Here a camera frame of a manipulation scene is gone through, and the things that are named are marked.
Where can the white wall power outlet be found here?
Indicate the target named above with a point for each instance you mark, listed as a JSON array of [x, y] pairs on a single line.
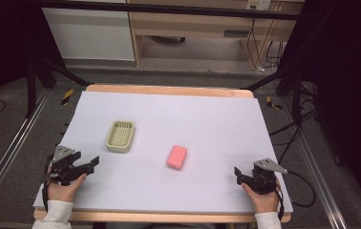
[[258, 4]]

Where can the wooden table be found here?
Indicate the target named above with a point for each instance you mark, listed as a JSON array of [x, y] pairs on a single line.
[[169, 90]]

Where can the person's right hand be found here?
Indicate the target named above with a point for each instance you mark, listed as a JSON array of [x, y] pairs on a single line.
[[264, 202]]

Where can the person's left hand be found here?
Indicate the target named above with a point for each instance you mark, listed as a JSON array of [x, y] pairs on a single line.
[[61, 192]]

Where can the black horizontal frame bar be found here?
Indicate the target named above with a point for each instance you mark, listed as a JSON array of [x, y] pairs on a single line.
[[169, 9]]

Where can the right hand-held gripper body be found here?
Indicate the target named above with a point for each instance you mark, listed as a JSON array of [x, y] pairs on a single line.
[[264, 178]]

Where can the pink soap bar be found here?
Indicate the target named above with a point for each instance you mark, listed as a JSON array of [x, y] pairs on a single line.
[[177, 157]]

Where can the metal floor rail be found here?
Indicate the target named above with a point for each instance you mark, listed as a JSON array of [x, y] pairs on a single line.
[[13, 149], [317, 178]]

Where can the white foam board mat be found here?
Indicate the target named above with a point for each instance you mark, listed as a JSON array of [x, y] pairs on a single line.
[[181, 191]]

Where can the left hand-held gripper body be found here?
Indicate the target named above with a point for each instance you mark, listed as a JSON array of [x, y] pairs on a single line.
[[61, 165]]

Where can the white cabinet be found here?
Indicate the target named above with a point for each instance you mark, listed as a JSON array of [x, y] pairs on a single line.
[[89, 35]]

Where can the light wooden desk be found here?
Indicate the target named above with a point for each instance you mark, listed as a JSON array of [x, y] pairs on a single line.
[[194, 25]]

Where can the yellow black striped marker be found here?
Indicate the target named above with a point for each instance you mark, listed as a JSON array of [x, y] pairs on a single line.
[[67, 96], [272, 103]]

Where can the black metal stand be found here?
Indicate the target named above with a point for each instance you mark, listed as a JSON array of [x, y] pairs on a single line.
[[291, 79], [32, 86]]

